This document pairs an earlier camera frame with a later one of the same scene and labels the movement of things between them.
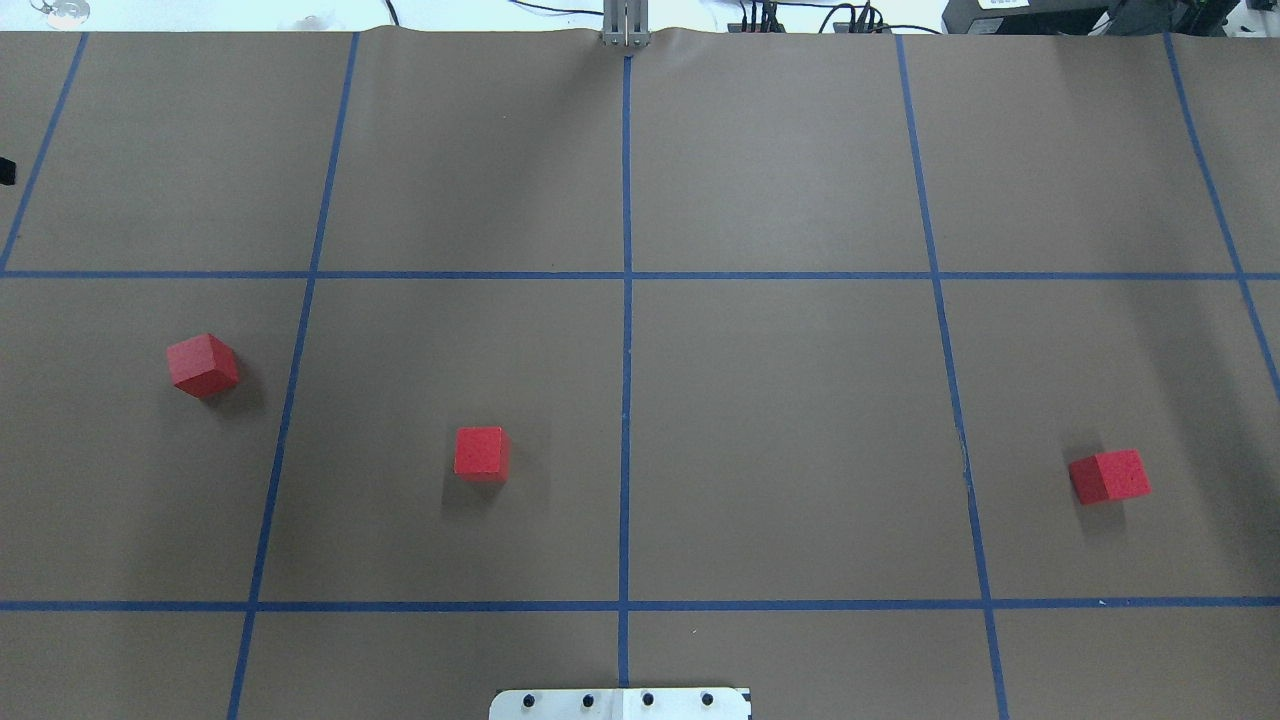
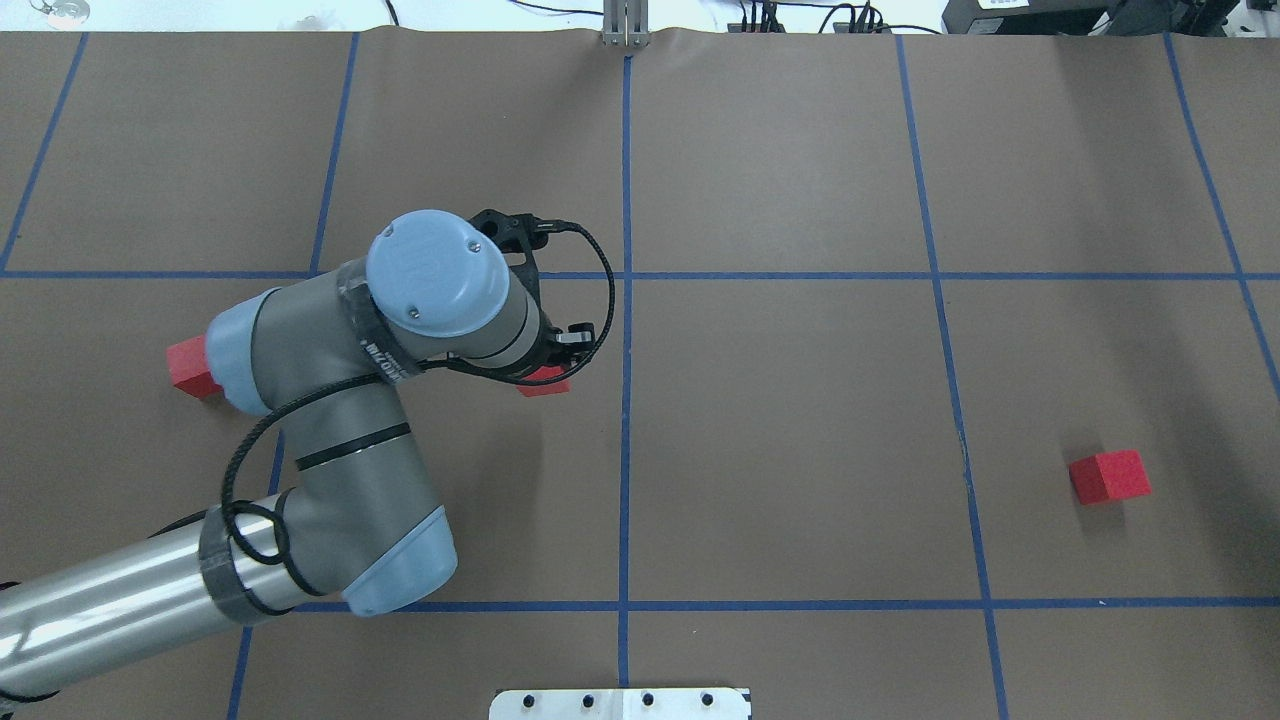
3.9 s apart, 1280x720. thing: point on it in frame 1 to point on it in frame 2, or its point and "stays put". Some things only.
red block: x=482 y=454 to x=542 y=373
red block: x=1109 y=476 stays put
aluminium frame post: x=626 y=23 stays put
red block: x=202 y=365 stays put
